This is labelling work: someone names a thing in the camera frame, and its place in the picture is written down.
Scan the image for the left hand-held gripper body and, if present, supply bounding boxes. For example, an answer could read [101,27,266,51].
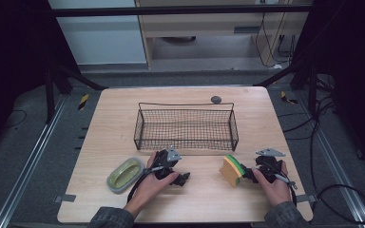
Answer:
[153,144,183,181]

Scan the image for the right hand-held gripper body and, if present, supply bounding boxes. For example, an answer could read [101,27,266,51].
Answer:
[252,147,287,184]

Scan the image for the yellow and green sponge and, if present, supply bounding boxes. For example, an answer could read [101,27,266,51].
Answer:
[219,154,246,188]

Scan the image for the person's right hand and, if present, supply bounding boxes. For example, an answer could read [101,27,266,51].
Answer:
[252,161,293,209]

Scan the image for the person's left hand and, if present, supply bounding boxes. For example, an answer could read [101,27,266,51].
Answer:
[124,151,181,219]

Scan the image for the green soap dish grey rim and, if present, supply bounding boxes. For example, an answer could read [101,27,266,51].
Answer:
[106,156,146,195]

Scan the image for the grey tape piece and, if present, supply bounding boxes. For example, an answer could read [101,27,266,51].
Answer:
[53,193,77,204]
[296,193,318,204]

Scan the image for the yellow and black tape strip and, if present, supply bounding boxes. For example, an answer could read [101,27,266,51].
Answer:
[77,93,90,111]
[279,90,299,105]

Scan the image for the black metal stand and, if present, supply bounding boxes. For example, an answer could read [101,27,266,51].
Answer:
[43,60,109,125]
[253,58,318,115]

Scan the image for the dark curtain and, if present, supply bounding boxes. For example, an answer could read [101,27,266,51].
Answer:
[293,0,365,177]
[0,0,79,156]

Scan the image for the white cabinet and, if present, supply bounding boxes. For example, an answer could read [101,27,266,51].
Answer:
[48,0,148,67]

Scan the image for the light wooden desk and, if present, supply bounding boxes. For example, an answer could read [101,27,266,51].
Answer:
[134,0,314,69]

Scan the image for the right hand-held gripper cable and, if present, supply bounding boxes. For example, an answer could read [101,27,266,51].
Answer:
[264,162,298,207]

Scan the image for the hand-held gripper cable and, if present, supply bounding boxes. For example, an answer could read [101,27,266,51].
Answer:
[264,162,298,207]
[126,165,165,204]

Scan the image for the black wire mesh basket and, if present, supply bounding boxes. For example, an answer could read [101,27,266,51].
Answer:
[133,102,240,152]

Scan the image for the left hand-held gripper cable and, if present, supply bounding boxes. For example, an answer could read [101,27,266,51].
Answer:
[126,165,165,204]

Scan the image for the aluminium floor rail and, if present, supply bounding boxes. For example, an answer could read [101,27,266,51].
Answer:
[0,94,68,228]
[294,90,365,228]

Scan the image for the black hanging desk cables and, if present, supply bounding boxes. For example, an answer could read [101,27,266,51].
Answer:
[254,11,297,69]

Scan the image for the black horizontal frame bar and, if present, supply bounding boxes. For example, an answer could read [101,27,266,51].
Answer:
[51,4,314,18]

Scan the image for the thin black floor cable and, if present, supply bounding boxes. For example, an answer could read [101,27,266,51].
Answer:
[3,108,29,130]

